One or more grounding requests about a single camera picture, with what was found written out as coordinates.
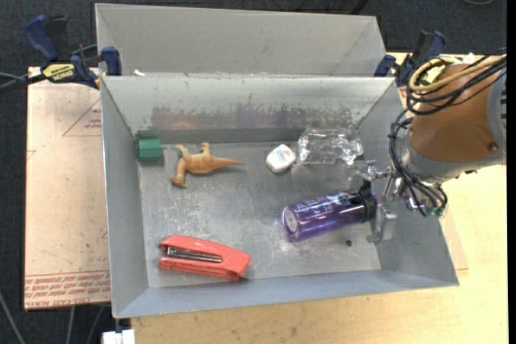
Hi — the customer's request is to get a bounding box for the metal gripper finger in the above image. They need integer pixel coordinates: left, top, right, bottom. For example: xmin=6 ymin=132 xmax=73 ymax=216
xmin=365 ymin=209 xmax=398 ymax=246
xmin=354 ymin=160 xmax=393 ymax=183

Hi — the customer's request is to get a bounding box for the clear plastic packet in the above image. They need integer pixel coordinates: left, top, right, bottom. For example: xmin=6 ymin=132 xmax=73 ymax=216
xmin=297 ymin=127 xmax=364 ymax=167

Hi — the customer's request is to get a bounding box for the purple plastic bottle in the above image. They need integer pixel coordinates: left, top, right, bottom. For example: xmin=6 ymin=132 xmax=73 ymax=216
xmin=281 ymin=183 xmax=381 ymax=243

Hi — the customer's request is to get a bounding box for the white dental floss box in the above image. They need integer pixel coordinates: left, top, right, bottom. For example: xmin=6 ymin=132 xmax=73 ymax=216
xmin=264 ymin=143 xmax=298 ymax=174

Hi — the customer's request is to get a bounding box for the grey metal bin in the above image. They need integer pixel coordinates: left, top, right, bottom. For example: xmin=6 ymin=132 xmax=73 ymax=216
xmin=94 ymin=2 xmax=460 ymax=319

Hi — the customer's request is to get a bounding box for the orange toy dinosaur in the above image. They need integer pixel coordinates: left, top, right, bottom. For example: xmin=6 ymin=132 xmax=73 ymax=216
xmin=169 ymin=142 xmax=246 ymax=189

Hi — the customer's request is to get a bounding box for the red stapler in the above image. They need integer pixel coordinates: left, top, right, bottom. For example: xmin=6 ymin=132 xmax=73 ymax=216
xmin=156 ymin=234 xmax=253 ymax=282

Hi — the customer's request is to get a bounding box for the green block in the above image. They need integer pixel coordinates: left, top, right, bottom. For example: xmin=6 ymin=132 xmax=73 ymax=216
xmin=136 ymin=137 xmax=164 ymax=164

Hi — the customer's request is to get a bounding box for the brown cardboard board, red print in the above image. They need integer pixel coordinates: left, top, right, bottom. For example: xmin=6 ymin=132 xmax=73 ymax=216
xmin=23 ymin=66 xmax=471 ymax=311

